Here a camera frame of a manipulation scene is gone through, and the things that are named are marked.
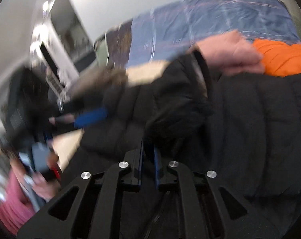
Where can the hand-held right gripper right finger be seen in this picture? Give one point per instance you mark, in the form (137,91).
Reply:
(157,164)

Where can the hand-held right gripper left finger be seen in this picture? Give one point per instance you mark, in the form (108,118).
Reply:
(140,164)

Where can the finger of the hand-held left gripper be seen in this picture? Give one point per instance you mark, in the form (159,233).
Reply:
(90,117)

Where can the black puffer jacket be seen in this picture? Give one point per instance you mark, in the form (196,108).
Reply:
(240,134)

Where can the person's left hand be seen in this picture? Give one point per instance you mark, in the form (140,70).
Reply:
(46,185)

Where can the peach fleece blanket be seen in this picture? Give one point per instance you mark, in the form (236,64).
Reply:
(65,149)

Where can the cream folded garment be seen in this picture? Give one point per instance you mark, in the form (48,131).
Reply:
(143,74)

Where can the dark wooden headboard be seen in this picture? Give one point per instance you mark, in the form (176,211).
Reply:
(118,43)

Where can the pink folded garment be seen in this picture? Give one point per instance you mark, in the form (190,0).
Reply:
(230,53)

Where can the blue plaid bedsheet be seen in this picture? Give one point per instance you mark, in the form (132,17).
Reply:
(202,27)

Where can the orange folded garment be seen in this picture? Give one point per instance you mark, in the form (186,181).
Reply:
(284,57)

